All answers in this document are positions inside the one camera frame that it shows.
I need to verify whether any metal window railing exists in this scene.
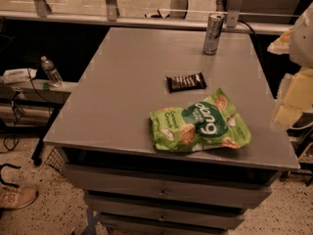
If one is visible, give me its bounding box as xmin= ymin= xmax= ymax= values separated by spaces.
xmin=0 ymin=0 xmax=313 ymax=36

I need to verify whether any low side bench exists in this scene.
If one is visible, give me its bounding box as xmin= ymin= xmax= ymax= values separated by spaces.
xmin=0 ymin=79 xmax=77 ymax=166

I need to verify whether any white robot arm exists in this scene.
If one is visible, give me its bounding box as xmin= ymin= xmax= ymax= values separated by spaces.
xmin=267 ymin=3 xmax=313 ymax=129

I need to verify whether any grey drawer cabinet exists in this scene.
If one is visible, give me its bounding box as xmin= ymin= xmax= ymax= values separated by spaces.
xmin=45 ymin=27 xmax=298 ymax=235

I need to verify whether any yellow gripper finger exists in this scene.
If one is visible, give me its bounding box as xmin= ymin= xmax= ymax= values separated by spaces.
xmin=267 ymin=28 xmax=292 ymax=55
xmin=272 ymin=68 xmax=313 ymax=129

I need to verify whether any tan sneaker shoe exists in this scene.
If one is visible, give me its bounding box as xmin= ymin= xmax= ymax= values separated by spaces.
xmin=0 ymin=187 xmax=38 ymax=210

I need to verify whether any green dang chips bag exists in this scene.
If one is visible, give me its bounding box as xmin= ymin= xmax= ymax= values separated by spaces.
xmin=150 ymin=88 xmax=251 ymax=152

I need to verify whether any dark chocolate rxbar wrapper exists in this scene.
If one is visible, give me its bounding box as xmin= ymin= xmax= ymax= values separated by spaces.
xmin=166 ymin=72 xmax=207 ymax=93

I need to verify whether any silver drink can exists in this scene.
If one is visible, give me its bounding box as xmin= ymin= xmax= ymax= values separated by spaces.
xmin=202 ymin=13 xmax=225 ymax=55

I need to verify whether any clear plastic water bottle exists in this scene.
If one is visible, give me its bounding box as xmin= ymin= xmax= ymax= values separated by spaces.
xmin=40 ymin=56 xmax=63 ymax=87

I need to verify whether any black cable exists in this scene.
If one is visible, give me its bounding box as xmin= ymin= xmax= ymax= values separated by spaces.
xmin=2 ymin=68 xmax=50 ymax=153

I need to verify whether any white paper packet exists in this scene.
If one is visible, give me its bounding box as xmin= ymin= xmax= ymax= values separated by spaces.
xmin=1 ymin=69 xmax=37 ymax=84

